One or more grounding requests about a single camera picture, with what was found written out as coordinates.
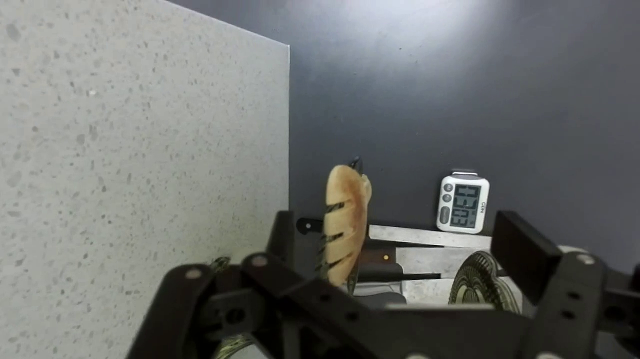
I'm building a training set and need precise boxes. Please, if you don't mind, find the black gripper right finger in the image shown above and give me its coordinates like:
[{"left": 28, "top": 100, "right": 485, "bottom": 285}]
[{"left": 490, "top": 209, "right": 640, "bottom": 359}]

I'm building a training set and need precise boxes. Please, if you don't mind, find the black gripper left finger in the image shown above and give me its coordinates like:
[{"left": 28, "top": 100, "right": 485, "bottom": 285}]
[{"left": 125, "top": 209, "right": 402, "bottom": 359}]

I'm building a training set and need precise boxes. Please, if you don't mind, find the striped round stove knob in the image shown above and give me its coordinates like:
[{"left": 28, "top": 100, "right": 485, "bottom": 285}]
[{"left": 447, "top": 249, "right": 525, "bottom": 315}]

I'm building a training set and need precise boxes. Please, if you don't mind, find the white digital timer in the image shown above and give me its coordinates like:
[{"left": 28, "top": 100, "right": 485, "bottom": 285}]
[{"left": 434, "top": 168, "right": 491, "bottom": 235}]

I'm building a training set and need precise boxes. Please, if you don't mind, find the stainless steel gas range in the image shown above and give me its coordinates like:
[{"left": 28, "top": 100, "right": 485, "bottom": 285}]
[{"left": 349, "top": 223, "right": 495, "bottom": 309}]

